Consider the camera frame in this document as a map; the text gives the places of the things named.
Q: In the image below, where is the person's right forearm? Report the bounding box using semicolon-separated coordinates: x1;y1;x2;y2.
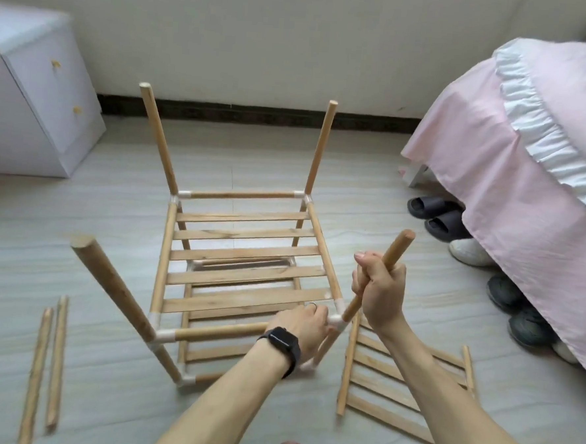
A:
368;318;555;444

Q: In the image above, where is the person's left forearm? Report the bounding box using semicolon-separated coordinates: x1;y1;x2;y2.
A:
149;340;291;444

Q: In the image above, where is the person's right hand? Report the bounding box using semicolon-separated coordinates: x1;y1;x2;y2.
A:
348;250;411;331

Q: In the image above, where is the white shoe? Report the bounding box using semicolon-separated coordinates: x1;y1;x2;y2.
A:
447;237;499;269
550;339;584;365

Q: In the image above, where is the black smartwatch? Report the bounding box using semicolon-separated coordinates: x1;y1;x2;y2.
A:
256;325;304;380

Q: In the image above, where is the pink ruffled bed skirt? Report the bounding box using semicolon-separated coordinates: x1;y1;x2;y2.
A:
388;30;586;382

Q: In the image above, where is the white box cabinet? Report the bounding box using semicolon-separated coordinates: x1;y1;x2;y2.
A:
0;3;114;181

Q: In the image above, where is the white bed leg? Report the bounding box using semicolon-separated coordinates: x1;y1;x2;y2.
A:
404;159;431;189

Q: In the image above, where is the black slipper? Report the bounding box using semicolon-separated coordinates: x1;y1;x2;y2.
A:
406;193;464;222
423;208;475;244

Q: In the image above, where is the dark shoe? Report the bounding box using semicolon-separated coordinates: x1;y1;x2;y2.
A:
507;304;561;350
484;273;529;314

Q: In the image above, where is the person's left hand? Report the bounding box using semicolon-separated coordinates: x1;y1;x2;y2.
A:
265;299;334;366

